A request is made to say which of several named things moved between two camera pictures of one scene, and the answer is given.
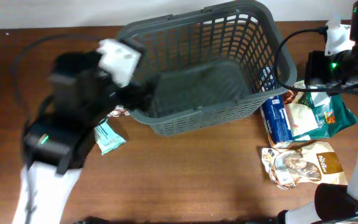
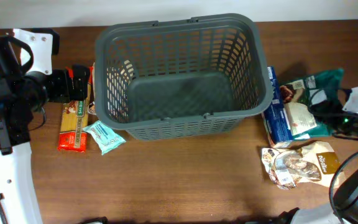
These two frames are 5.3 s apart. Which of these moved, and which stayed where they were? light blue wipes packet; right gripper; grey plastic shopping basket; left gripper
Moved: left gripper; right gripper; grey plastic shopping basket
Stayed: light blue wipes packet
